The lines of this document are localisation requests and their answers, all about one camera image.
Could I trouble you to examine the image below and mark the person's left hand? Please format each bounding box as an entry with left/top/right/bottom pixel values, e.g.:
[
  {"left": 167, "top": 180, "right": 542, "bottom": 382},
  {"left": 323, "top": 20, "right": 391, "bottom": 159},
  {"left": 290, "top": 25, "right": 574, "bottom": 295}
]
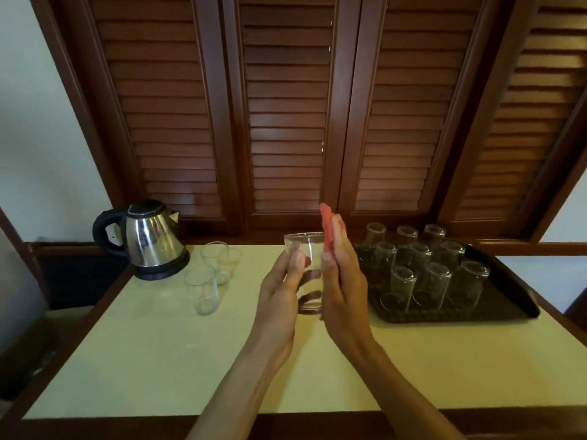
[{"left": 246, "top": 242, "right": 307, "bottom": 373}]

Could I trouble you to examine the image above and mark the person's right hand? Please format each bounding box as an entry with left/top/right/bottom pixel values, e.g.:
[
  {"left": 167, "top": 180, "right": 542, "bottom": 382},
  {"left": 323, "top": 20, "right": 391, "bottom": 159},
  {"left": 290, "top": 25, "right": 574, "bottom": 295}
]
[{"left": 319, "top": 214, "right": 378, "bottom": 364}]

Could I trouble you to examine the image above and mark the group of clear glasses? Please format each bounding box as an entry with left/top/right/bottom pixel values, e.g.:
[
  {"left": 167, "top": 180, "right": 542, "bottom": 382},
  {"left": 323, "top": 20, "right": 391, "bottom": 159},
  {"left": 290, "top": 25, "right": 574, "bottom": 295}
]
[{"left": 184, "top": 241, "right": 244, "bottom": 317}]

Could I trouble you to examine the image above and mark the red cloth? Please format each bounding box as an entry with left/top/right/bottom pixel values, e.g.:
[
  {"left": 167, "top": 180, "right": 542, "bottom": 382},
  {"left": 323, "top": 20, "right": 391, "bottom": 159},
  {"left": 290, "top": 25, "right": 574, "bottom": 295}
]
[{"left": 319, "top": 202, "right": 347, "bottom": 254}]

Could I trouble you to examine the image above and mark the dark brown textured tray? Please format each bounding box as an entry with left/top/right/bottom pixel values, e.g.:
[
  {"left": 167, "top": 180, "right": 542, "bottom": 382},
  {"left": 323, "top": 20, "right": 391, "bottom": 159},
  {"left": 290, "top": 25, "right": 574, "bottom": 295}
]
[{"left": 355, "top": 242, "right": 541, "bottom": 325}]

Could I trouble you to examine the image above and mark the person's right forearm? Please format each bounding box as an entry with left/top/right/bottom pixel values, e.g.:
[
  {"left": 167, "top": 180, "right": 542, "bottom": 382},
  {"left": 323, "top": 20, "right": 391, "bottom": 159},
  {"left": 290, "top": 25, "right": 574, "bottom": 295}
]
[{"left": 352, "top": 341, "right": 467, "bottom": 440}]

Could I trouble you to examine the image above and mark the person's left forearm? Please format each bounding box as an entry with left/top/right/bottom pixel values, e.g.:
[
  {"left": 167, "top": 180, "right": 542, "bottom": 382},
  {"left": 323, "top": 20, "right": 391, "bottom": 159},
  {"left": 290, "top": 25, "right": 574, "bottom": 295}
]
[{"left": 185, "top": 348, "right": 281, "bottom": 440}]

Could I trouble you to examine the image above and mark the steel electric kettle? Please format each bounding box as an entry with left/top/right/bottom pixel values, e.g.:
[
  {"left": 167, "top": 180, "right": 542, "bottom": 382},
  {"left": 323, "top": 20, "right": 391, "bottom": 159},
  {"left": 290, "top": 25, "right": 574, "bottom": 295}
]
[
  {"left": 133, "top": 247, "right": 191, "bottom": 282},
  {"left": 92, "top": 199, "right": 191, "bottom": 282}
]

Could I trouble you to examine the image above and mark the brown louvered wooden shutter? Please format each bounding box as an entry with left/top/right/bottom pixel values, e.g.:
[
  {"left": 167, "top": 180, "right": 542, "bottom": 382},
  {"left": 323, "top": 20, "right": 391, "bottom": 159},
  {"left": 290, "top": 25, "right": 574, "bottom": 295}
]
[
  {"left": 438, "top": 0, "right": 587, "bottom": 241},
  {"left": 220, "top": 0, "right": 363, "bottom": 230},
  {"left": 27, "top": 0, "right": 244, "bottom": 234},
  {"left": 337, "top": 0, "right": 505, "bottom": 227}
]

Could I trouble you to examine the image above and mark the brown wooden wall rail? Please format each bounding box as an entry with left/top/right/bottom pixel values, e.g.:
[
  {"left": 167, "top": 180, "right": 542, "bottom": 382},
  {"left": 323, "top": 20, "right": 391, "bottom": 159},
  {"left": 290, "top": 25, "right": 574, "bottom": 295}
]
[{"left": 476, "top": 241, "right": 587, "bottom": 257}]

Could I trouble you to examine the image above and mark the brown wooden door frame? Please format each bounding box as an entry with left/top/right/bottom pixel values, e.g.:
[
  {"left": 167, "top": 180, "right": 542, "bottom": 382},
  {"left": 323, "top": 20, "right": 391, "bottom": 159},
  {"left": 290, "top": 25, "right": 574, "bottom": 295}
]
[{"left": 566, "top": 299, "right": 587, "bottom": 333}]

